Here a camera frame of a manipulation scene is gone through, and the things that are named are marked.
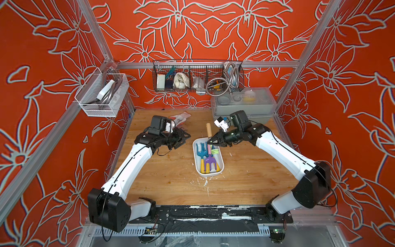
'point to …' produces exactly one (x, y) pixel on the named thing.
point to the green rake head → (214, 151)
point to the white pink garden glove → (180, 119)
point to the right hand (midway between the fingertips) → (206, 143)
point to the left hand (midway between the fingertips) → (189, 136)
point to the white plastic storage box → (219, 158)
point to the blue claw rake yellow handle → (203, 154)
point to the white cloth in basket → (180, 81)
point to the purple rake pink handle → (210, 159)
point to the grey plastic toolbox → (259, 104)
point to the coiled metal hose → (217, 86)
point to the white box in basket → (160, 82)
